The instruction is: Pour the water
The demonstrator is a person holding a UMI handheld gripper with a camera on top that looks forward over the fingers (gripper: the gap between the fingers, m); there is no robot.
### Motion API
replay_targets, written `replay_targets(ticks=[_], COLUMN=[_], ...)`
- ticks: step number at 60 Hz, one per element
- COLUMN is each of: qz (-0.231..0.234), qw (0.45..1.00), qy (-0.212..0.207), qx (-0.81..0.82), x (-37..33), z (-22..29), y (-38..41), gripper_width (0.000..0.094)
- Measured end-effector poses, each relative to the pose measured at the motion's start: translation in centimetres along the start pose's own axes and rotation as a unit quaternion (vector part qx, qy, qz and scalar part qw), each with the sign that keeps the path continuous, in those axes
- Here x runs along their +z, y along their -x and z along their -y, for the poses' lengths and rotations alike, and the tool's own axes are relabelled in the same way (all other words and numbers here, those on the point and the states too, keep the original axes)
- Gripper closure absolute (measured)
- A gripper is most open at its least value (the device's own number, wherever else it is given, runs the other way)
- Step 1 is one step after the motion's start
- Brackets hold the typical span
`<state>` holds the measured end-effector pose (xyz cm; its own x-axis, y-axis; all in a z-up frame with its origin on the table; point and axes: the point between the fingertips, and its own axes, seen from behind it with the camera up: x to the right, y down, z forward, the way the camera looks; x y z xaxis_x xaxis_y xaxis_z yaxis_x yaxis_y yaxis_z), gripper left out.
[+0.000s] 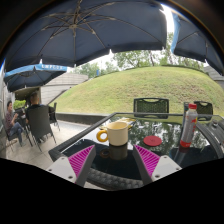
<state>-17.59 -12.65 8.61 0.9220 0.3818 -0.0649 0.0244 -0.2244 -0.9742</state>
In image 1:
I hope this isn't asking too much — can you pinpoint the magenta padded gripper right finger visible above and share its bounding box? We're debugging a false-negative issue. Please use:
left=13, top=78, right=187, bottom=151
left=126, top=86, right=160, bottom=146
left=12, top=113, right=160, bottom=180
left=133, top=145, right=181, bottom=185

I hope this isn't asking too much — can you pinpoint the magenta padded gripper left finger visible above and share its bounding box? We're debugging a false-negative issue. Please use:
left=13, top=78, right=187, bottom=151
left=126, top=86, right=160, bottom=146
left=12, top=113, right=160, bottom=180
left=47, top=145, right=96, bottom=187

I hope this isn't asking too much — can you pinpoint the red round coaster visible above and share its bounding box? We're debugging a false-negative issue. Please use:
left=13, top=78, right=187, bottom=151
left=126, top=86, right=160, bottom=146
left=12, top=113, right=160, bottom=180
left=143, top=135, right=162, bottom=147

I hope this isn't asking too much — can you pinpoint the glass top outdoor table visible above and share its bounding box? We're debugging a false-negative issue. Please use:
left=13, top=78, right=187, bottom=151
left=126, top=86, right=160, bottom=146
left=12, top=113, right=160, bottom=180
left=49, top=113, right=224, bottom=190

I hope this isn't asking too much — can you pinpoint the dark chair with seated man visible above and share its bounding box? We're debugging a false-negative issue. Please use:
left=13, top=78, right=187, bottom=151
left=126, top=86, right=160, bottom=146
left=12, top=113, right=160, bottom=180
left=28, top=106, right=54, bottom=143

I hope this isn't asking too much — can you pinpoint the clear bottle with red cap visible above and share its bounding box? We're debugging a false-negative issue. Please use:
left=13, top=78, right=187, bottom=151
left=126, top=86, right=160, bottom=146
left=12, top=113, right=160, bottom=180
left=180, top=103, right=198, bottom=148

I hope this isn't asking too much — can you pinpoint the dark chair at far left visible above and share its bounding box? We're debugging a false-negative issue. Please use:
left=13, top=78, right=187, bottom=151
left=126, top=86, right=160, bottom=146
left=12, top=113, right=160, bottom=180
left=2, top=119, right=17, bottom=151

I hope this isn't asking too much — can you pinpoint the seated person in red shirt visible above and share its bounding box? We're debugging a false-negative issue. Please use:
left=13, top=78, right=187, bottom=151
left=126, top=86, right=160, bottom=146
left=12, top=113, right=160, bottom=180
left=5, top=101, right=25, bottom=146

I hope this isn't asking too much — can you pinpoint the dark wicker chair at right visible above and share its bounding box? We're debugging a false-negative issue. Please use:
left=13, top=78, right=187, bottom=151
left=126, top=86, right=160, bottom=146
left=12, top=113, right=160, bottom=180
left=183, top=100, right=214, bottom=122

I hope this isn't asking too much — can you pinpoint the man in black shirt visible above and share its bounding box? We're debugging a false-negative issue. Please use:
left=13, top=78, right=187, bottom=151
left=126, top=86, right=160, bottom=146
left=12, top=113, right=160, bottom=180
left=27, top=92, right=55, bottom=115

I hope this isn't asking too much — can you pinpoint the grey concrete building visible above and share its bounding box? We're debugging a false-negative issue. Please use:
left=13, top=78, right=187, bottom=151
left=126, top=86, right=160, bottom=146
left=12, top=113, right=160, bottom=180
left=14, top=73, right=88, bottom=104

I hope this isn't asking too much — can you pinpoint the blue parasol at left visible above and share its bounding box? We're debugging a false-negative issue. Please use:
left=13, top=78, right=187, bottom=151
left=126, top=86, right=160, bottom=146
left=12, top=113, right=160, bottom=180
left=4, top=64, right=67, bottom=92

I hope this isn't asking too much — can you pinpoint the dark blue parasol at right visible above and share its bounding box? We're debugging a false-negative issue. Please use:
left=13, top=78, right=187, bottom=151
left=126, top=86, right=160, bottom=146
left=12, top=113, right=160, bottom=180
left=171, top=13, right=224, bottom=75

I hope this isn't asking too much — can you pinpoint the large dark blue parasol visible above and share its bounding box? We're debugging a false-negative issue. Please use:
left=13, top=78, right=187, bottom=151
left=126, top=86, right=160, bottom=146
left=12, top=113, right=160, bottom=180
left=5, top=0, right=167, bottom=71

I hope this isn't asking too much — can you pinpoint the cream mug with yellow handle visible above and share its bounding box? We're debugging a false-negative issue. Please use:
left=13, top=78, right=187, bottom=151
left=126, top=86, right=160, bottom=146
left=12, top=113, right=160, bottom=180
left=96, top=121, right=128, bottom=146

